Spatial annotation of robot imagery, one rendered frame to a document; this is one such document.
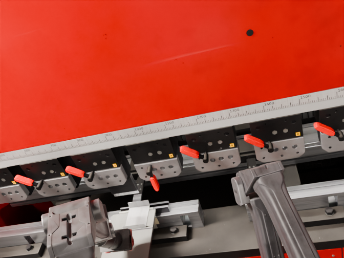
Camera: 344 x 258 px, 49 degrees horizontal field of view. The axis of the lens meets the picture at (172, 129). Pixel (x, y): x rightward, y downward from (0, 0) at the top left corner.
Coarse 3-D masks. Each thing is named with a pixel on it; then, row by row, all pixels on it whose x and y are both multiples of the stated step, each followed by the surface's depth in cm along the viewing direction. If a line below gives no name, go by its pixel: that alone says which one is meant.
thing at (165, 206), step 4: (152, 204) 145; (156, 204) 144; (160, 204) 144; (164, 204) 144; (168, 204) 143; (120, 208) 148; (124, 208) 147; (128, 208) 147; (156, 208) 142; (160, 208) 142; (164, 208) 142; (168, 208) 142; (156, 212) 144; (160, 212) 144
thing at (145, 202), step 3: (138, 201) 145; (141, 201) 144; (144, 201) 144; (147, 201) 144; (129, 204) 146; (132, 204) 146; (135, 204) 145; (138, 204) 145; (141, 204) 145; (144, 204) 145; (147, 204) 144; (129, 207) 146
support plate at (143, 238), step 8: (112, 216) 146; (120, 216) 145; (152, 216) 140; (120, 224) 141; (152, 224) 137; (136, 232) 136; (144, 232) 135; (152, 232) 134; (136, 240) 133; (144, 240) 132; (136, 248) 130; (144, 248) 129; (104, 256) 131; (112, 256) 130; (120, 256) 129; (128, 256) 128; (136, 256) 127; (144, 256) 126
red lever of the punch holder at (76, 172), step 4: (68, 168) 125; (72, 168) 125; (76, 168) 126; (68, 172) 125; (72, 172) 125; (76, 172) 125; (80, 172) 126; (92, 172) 128; (80, 176) 126; (84, 176) 126; (88, 176) 126; (92, 176) 126; (88, 180) 126; (92, 180) 126
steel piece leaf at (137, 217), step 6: (132, 210) 145; (138, 210) 144; (144, 210) 143; (132, 216) 142; (138, 216) 142; (144, 216) 141; (126, 222) 141; (132, 222) 140; (138, 222) 139; (144, 222) 138; (132, 228) 137
